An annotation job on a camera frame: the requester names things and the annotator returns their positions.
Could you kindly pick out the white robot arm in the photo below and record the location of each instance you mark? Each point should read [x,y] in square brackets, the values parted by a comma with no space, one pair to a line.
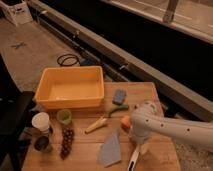
[145,120]

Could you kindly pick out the toy peach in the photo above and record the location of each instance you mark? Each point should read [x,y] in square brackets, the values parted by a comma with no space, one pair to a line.
[125,122]

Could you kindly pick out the yellow plastic tray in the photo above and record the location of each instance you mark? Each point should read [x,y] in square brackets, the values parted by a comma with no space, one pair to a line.
[71,87]

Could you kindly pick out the toy corn cob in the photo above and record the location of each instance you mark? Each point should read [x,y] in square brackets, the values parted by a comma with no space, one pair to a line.
[102,121]

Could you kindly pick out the dark metal can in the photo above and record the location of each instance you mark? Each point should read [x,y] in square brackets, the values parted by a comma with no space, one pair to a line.
[42,144]

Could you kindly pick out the green plastic cup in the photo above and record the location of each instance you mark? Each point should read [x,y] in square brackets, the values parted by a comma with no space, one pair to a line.
[64,116]

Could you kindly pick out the blue sponge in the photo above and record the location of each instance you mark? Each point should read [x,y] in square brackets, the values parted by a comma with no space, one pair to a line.
[119,97]

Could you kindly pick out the white paper cup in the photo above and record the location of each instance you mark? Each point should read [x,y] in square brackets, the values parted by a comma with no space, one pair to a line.
[41,121]

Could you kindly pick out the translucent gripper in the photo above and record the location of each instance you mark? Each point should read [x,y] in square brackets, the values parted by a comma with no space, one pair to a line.
[143,149]

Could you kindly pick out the purple toy grapes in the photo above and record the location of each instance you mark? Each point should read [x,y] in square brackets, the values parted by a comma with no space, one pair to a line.
[67,139]

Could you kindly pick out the black chair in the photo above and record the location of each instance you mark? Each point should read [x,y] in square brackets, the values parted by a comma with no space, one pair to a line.
[15,106]

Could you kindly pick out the blue cloth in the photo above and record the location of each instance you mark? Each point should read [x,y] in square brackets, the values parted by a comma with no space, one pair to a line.
[110,152]

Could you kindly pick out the white black dish brush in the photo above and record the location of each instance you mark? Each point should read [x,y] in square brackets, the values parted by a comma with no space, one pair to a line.
[133,159]

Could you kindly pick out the white storage box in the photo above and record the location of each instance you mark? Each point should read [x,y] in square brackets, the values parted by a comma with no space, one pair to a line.
[17,14]

